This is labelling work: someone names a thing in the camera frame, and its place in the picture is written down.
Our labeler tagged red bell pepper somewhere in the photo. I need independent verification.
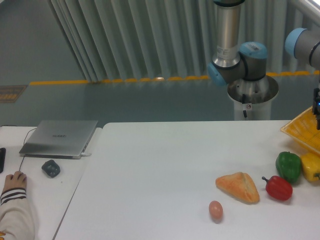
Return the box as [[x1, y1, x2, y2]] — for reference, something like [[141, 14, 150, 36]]
[[261, 175, 293, 201]]

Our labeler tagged cream sleeved forearm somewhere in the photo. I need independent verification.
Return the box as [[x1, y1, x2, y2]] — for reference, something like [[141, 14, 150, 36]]
[[0, 187, 35, 240]]

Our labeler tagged silver closed laptop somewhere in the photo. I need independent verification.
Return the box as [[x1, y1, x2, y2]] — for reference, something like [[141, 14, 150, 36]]
[[19, 120, 98, 159]]

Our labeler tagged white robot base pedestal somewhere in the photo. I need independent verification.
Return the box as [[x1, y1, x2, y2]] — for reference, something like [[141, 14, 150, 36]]
[[227, 75, 279, 121]]

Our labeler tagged grey mouse cable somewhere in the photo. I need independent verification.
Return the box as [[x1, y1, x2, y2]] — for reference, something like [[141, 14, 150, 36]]
[[0, 124, 38, 173]]

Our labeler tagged yellow plastic basket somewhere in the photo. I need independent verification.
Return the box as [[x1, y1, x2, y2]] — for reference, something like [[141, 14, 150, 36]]
[[280, 106, 320, 156]]

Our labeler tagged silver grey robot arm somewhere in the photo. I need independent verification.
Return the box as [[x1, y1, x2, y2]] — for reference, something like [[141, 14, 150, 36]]
[[207, 0, 320, 130]]

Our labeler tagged triangular bread loaf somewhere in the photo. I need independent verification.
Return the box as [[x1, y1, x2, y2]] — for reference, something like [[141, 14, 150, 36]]
[[215, 172, 260, 204]]

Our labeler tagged person's hand on mouse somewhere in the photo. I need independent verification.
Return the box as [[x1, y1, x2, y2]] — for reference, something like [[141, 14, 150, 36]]
[[2, 171, 27, 193]]

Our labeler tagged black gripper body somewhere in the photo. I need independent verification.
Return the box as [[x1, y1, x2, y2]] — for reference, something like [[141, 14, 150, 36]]
[[312, 88, 320, 130]]

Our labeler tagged black phone at edge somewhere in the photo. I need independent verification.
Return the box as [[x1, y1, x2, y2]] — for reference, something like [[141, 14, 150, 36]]
[[0, 147, 6, 173]]

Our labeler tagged green bell pepper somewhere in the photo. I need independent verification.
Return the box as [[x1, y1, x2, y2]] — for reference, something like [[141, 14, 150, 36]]
[[275, 151, 302, 184]]

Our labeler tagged brown egg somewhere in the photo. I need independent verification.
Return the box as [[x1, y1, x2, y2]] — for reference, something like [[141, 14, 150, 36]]
[[208, 200, 224, 223]]

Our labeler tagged white pleated curtain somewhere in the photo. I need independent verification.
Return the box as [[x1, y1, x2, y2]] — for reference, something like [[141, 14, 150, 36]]
[[49, 0, 320, 82]]

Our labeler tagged dark grey small device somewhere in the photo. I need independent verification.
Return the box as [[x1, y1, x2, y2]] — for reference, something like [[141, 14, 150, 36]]
[[41, 159, 61, 178]]

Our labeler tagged yellow bell pepper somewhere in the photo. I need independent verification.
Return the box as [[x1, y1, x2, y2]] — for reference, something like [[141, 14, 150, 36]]
[[300, 153, 320, 182]]

